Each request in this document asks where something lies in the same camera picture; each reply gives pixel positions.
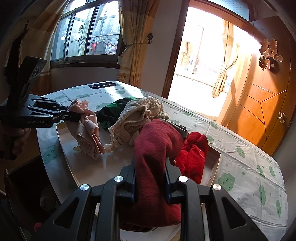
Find green and black underwear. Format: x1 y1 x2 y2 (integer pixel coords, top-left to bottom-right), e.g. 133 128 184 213
96 96 136 131

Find cloud-print table cover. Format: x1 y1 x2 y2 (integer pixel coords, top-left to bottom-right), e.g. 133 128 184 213
36 80 289 241

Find window with dark frame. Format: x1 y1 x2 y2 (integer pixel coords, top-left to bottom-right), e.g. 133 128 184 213
51 1 125 68

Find person's left hand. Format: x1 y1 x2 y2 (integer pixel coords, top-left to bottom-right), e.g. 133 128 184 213
1 126 31 161

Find balcony curtain tied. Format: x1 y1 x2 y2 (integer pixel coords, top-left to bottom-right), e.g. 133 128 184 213
212 20 239 98

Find double happiness door ornament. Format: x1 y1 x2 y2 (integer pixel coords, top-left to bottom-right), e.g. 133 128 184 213
258 38 283 70

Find white dotted underwear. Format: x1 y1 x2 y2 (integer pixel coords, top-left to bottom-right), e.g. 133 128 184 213
104 96 170 153

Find brass door knob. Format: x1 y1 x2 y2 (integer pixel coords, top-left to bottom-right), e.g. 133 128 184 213
278 111 287 123

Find black smartphone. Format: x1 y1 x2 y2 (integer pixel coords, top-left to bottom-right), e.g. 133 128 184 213
89 81 116 89

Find grey waistband underwear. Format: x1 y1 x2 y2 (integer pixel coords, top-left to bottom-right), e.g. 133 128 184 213
160 118 188 140

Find orange wooden door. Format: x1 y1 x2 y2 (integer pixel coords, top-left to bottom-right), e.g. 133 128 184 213
217 16 295 156

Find wall curtain hook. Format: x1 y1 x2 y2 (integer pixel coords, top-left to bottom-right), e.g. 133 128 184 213
147 33 154 44

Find dark red underwear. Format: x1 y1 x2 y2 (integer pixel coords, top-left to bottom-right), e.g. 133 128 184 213
119 120 184 232

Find bright red underwear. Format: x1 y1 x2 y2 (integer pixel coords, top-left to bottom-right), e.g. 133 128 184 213
175 132 209 184

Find yellow window curtain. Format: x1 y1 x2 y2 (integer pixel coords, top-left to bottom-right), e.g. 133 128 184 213
117 0 159 87

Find shallow cardboard box tray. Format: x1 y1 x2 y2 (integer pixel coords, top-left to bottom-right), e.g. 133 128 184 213
56 120 221 241

